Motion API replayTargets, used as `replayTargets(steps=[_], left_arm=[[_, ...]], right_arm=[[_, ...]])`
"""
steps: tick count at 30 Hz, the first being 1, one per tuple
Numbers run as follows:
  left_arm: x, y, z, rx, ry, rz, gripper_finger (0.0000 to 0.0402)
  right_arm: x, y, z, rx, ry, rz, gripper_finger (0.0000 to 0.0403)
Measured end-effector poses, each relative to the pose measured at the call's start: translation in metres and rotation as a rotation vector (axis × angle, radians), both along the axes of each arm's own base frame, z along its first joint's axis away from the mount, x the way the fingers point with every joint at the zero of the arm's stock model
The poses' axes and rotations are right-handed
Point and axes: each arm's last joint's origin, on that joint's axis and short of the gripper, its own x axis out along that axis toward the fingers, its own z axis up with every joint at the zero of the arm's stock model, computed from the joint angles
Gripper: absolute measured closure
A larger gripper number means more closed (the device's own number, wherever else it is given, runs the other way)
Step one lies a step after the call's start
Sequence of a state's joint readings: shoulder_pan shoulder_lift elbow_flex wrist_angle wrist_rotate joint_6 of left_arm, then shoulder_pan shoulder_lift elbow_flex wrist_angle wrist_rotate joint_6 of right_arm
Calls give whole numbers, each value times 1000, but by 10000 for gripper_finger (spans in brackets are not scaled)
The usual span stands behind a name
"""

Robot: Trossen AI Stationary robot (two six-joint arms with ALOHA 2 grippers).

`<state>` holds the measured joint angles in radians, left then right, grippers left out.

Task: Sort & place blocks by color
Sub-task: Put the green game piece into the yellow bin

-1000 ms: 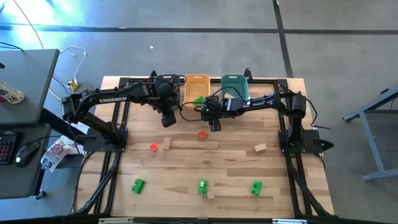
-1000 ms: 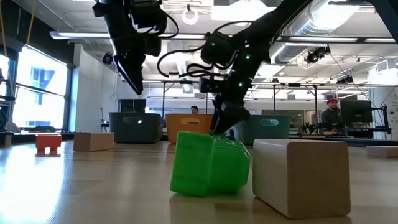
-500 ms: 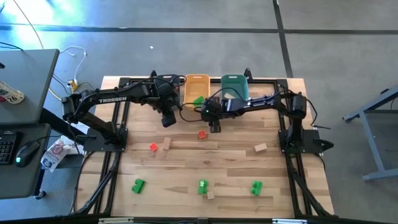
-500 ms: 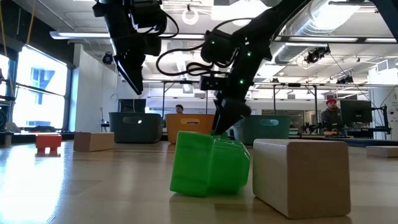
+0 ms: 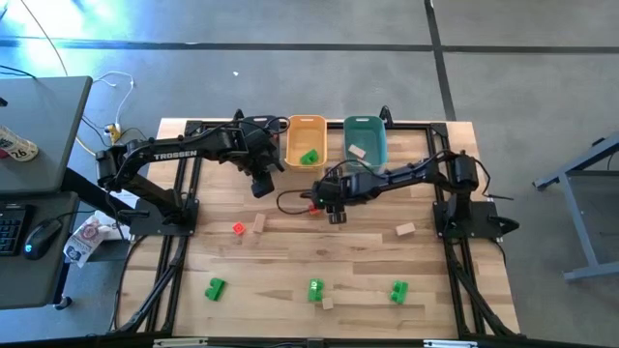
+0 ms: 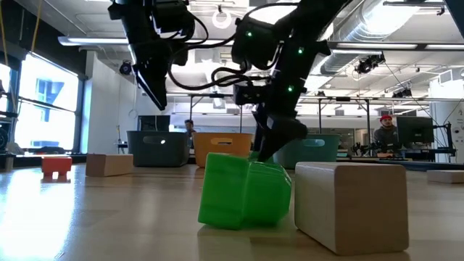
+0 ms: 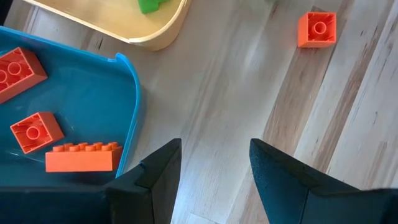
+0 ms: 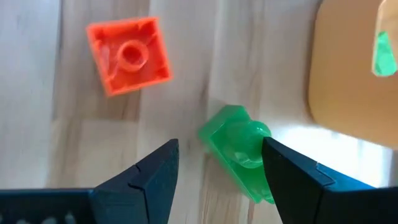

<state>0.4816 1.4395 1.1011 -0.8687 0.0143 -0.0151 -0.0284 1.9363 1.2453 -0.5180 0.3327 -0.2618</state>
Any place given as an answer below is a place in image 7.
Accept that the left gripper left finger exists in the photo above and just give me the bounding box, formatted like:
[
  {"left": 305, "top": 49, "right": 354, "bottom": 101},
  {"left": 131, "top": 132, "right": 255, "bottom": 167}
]
[{"left": 105, "top": 138, "right": 182, "bottom": 224}]

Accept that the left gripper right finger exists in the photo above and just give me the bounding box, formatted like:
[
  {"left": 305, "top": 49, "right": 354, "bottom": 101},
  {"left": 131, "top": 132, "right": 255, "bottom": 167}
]
[{"left": 249, "top": 138, "right": 358, "bottom": 224}]

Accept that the long orange eight-stud brick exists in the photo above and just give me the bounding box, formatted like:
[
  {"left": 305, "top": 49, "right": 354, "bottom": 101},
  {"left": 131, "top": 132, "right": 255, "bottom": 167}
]
[{"left": 45, "top": 141, "right": 124, "bottom": 173}]

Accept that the small orange square brick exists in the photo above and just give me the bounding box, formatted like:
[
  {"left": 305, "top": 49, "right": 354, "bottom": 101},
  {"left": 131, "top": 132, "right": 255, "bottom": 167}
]
[
  {"left": 297, "top": 11, "right": 338, "bottom": 49},
  {"left": 9, "top": 111, "right": 65, "bottom": 155}
]

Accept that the orange six-stud brick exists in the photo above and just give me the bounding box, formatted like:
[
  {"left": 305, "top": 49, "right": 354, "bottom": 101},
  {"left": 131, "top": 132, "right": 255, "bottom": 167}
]
[{"left": 0, "top": 47, "right": 49, "bottom": 105}]

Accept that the green plastic brick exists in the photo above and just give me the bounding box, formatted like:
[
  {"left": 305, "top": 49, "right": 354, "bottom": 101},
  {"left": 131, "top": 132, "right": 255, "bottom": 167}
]
[{"left": 137, "top": 0, "right": 171, "bottom": 14}]

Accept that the dark blue plastic bin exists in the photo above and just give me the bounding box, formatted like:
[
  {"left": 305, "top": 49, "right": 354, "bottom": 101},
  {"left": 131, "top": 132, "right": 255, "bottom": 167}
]
[{"left": 0, "top": 26, "right": 142, "bottom": 187}]

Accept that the yellow plastic bin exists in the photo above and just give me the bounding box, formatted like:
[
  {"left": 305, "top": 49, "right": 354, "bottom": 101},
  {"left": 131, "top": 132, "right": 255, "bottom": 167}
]
[{"left": 23, "top": 0, "right": 191, "bottom": 52}]

